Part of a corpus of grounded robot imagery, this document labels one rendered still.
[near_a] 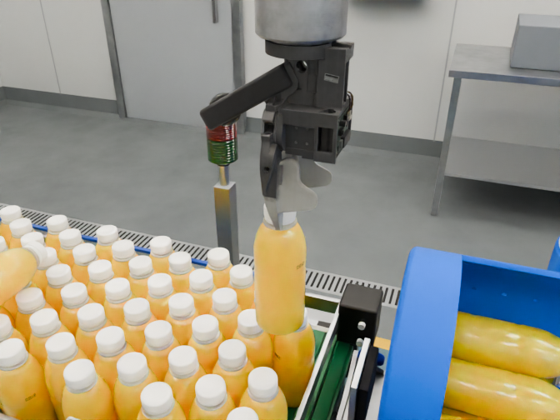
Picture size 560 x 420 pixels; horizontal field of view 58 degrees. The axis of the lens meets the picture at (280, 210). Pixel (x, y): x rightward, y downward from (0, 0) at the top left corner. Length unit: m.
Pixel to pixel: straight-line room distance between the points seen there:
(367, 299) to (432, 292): 0.34
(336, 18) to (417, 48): 3.37
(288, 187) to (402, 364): 0.23
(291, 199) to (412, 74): 3.38
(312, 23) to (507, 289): 0.50
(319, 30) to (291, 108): 0.08
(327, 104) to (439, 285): 0.25
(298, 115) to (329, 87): 0.04
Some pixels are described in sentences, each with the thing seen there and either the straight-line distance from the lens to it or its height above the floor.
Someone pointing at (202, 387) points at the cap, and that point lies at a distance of 0.70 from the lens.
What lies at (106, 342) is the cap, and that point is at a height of 1.08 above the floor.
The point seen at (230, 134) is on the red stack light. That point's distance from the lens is 1.04.
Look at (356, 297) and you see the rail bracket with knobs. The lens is 0.95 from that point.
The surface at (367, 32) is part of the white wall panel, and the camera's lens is 3.89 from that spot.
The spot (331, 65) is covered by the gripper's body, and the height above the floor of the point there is 1.48.
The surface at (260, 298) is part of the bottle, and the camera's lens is 0.66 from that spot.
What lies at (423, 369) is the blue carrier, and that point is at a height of 1.18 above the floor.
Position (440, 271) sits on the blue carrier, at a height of 1.23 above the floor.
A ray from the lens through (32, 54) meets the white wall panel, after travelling 5.46.
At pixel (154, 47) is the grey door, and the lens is 4.55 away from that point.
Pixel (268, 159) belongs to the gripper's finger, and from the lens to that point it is 0.53.
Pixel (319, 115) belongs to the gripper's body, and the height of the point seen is 1.43.
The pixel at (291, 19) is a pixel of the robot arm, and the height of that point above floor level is 1.52.
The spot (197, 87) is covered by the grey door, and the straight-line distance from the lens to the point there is 4.43.
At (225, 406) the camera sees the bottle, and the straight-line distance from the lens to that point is 0.71.
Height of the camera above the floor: 1.60
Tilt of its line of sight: 30 degrees down
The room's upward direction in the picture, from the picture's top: straight up
